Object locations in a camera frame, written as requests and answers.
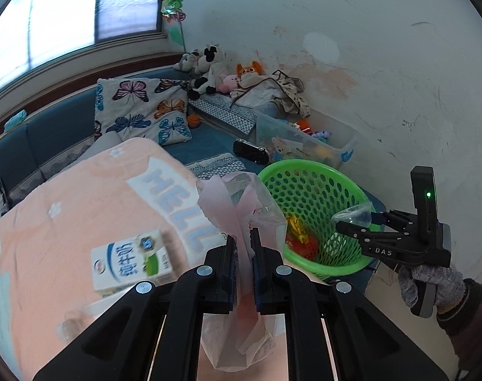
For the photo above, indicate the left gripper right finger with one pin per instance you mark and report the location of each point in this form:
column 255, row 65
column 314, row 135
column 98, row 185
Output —
column 333, row 335

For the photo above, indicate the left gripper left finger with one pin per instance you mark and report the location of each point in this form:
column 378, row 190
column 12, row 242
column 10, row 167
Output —
column 152, row 332

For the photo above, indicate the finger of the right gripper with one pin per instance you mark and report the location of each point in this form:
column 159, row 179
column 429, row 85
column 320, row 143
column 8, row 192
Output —
column 366, row 236
column 394, row 219

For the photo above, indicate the clear plastic dome cup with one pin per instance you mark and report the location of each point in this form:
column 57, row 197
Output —
column 360, row 215

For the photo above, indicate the red net bag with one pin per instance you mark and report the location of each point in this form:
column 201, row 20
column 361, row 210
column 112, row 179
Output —
column 300, row 240

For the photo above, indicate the white blue milk carton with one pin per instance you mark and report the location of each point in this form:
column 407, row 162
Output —
column 123, row 263

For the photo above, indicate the pink clear plastic bag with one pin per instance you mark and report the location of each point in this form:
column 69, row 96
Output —
column 235, row 204

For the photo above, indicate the grey gloved right hand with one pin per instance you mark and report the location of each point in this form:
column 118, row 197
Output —
column 424, row 288

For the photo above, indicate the green plastic mesh basket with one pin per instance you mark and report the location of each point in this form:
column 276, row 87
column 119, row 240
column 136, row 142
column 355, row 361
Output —
column 313, row 193

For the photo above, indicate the clear plastic storage bin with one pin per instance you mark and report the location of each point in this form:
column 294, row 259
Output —
column 319, row 138

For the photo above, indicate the pink table blanket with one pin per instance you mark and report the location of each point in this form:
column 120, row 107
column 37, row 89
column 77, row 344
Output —
column 47, row 297

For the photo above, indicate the black handheld console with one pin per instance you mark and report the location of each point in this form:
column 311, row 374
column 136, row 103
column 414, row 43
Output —
column 251, row 152

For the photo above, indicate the beige patterned cloth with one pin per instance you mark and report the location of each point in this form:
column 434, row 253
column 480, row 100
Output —
column 254, row 90

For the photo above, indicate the blue white patterned mat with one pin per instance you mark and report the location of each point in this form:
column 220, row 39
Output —
column 221, row 108

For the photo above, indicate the orange fox plush toy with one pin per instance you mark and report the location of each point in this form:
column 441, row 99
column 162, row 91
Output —
column 249, row 75

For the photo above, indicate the pink pig plush toy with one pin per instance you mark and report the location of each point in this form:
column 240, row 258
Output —
column 228, row 83

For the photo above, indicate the small orange ball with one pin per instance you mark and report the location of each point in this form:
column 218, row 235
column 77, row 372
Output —
column 193, row 120

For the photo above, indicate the butterfly pattern pillow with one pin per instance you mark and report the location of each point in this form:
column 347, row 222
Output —
column 154, row 108

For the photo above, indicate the cow plush toy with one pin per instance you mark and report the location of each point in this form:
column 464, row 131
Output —
column 206, row 72

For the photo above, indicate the blue sofa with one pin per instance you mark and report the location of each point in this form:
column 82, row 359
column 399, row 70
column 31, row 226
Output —
column 44, row 145

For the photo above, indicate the grey plush toy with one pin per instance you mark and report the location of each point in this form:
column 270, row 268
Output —
column 188, row 61

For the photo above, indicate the colourful pinwheel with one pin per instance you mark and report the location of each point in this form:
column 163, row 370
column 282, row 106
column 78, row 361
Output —
column 172, row 12

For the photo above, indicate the window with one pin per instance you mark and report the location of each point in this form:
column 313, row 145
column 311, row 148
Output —
column 35, row 32

